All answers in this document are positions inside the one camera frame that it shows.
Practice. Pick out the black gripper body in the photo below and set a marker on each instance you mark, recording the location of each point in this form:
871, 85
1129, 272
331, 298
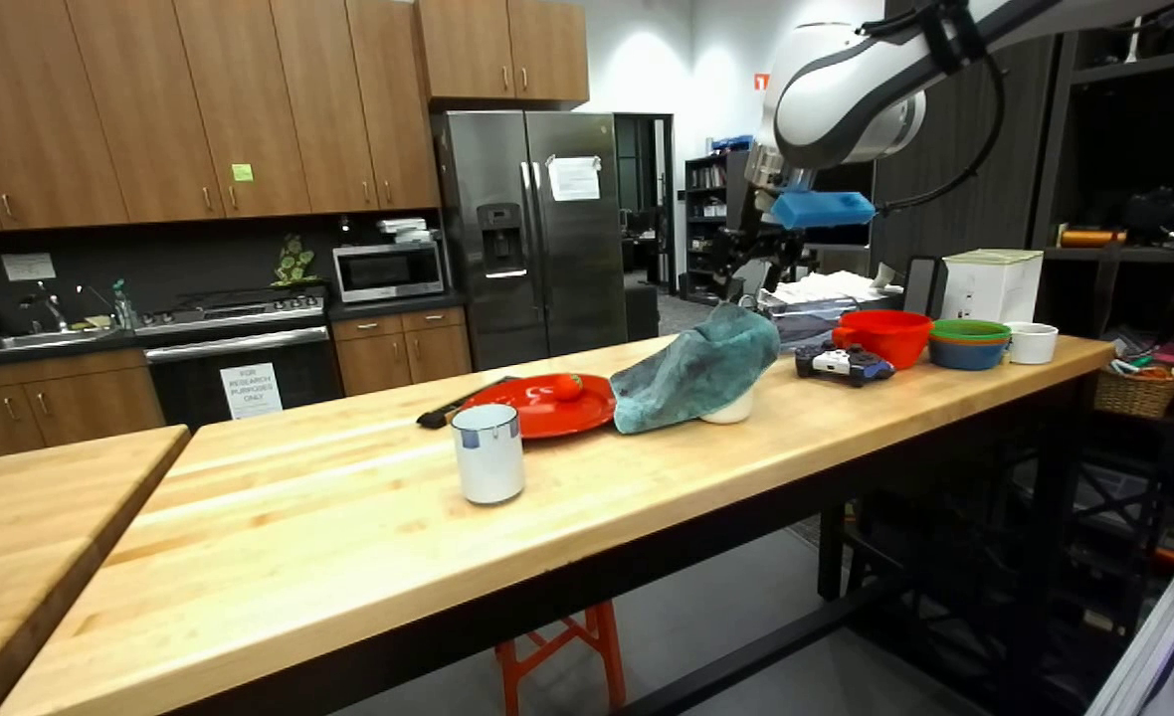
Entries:
784, 247

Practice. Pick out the blue green towel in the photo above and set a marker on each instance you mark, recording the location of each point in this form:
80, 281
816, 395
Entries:
690, 370

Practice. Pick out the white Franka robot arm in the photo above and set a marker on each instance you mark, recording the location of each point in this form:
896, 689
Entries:
849, 99

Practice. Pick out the red plate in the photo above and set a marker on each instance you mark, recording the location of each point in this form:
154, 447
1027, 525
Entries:
530, 414

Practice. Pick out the white printed paper pile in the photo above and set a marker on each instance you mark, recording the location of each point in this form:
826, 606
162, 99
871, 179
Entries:
826, 289

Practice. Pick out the red bowl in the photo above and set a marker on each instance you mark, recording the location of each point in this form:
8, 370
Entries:
887, 341

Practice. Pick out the black speaker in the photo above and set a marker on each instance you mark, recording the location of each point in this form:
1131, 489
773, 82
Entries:
921, 282

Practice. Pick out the white cup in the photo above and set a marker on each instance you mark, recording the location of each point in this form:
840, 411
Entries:
730, 411

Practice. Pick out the green bowl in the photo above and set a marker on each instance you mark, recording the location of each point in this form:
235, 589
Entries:
973, 330

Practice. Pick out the white cardboard box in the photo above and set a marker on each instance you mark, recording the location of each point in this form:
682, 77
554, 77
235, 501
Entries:
993, 282

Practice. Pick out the blue bowl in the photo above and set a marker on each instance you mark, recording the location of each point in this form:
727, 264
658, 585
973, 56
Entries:
969, 357

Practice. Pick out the white paper sheet on refrigerator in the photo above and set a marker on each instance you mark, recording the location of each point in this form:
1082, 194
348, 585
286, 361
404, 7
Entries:
574, 179

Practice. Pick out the stainless steel refrigerator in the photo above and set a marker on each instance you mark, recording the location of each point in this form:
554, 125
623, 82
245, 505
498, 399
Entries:
530, 264

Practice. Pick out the small red toy fruit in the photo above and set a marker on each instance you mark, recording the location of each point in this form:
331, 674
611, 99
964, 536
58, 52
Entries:
567, 387

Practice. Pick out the small white bowl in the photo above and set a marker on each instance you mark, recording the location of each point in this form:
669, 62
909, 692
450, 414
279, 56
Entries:
1033, 345

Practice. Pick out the white can blue rim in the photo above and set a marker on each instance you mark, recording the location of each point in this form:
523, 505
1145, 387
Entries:
490, 459

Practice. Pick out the black shelf unit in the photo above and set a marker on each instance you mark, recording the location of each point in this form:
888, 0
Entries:
1145, 162

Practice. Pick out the black knife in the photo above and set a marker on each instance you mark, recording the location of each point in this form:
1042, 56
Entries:
448, 411

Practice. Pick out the wicker basket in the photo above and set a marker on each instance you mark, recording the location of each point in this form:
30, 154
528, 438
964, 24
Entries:
1140, 392

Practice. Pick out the small brown base cabinet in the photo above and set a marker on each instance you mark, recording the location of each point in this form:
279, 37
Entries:
398, 346

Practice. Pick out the silver microwave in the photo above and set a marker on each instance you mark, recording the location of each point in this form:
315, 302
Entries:
389, 272

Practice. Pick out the wooden stool red legs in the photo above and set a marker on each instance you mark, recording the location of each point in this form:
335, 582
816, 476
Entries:
603, 650

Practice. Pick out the small green plant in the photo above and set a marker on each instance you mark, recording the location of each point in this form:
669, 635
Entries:
296, 264

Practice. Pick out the green sticky note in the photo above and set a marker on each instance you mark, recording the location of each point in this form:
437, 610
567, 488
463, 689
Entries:
242, 174

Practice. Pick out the white paper sign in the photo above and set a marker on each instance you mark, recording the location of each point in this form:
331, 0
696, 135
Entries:
251, 392

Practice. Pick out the black oven with stove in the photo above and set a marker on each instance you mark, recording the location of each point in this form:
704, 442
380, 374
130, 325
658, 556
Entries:
233, 361

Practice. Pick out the wide brown base cabinet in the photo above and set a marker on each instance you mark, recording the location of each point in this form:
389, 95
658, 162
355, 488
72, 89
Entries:
40, 403

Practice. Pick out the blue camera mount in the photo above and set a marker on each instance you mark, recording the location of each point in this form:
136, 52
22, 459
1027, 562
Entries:
826, 207

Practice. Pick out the short brown wall cabinets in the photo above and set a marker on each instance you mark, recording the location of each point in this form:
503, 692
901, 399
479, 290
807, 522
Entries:
498, 45

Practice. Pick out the long brown wall cabinets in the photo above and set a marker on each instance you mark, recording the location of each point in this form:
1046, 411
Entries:
149, 105

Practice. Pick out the white wall plate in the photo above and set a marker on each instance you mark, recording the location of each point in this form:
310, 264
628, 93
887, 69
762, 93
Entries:
30, 269

